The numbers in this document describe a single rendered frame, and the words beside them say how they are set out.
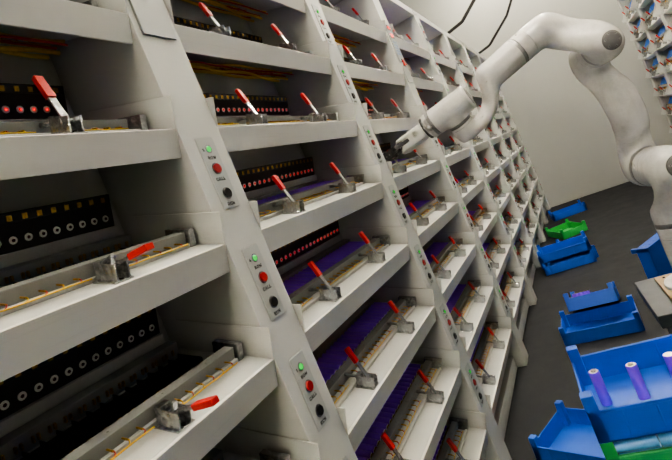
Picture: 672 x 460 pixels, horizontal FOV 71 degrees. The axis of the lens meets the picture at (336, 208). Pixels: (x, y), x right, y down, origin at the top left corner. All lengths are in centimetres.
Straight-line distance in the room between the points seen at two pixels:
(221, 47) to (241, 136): 19
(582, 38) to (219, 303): 123
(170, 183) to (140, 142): 10
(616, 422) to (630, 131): 95
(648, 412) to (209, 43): 97
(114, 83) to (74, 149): 23
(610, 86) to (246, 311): 126
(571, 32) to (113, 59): 123
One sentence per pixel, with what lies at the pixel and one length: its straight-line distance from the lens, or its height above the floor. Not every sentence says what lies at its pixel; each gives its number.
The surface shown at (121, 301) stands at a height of 91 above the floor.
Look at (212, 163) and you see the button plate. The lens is 79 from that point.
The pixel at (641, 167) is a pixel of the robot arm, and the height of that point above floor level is 68.
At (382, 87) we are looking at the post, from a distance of 208.
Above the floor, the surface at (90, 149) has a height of 110.
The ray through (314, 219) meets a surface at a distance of 98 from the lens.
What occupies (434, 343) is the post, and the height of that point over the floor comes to 44.
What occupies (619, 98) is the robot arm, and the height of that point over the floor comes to 89.
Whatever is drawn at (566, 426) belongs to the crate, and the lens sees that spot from 178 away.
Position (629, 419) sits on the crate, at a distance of 93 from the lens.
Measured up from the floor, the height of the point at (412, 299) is 59.
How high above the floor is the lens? 92
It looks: level
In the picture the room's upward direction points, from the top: 23 degrees counter-clockwise
